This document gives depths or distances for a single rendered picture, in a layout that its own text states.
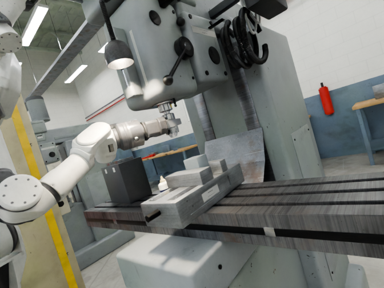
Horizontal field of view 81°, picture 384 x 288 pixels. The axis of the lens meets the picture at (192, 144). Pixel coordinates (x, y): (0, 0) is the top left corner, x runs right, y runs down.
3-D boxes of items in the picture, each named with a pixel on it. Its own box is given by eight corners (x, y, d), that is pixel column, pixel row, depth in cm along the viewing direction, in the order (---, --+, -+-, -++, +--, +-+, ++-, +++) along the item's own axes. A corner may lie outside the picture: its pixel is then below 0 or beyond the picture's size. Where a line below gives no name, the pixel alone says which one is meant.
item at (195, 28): (204, 80, 78) (183, 7, 77) (160, 103, 94) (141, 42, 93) (231, 80, 93) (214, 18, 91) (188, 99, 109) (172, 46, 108)
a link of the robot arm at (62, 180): (94, 164, 60) (32, 227, 46) (84, 179, 67) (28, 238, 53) (60, 139, 58) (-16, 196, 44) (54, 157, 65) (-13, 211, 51)
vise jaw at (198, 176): (203, 185, 65) (199, 171, 64) (168, 188, 74) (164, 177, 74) (214, 178, 69) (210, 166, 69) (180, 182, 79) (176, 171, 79)
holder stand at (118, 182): (130, 204, 101) (116, 161, 100) (111, 202, 117) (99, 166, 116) (152, 193, 109) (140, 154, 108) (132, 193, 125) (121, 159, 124)
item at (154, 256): (206, 323, 51) (191, 274, 51) (124, 288, 74) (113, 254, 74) (279, 219, 89) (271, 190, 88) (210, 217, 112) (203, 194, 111)
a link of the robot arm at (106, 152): (130, 132, 68) (90, 142, 63) (134, 158, 75) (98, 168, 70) (120, 112, 75) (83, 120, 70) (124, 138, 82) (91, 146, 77)
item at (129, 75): (134, 95, 68) (112, 26, 67) (126, 99, 70) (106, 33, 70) (144, 94, 71) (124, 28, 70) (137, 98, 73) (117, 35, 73)
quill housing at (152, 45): (164, 94, 65) (131, -15, 64) (126, 114, 79) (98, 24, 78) (203, 91, 80) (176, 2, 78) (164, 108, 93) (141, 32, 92)
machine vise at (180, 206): (183, 229, 56) (170, 187, 55) (146, 226, 66) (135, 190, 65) (245, 180, 82) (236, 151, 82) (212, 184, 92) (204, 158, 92)
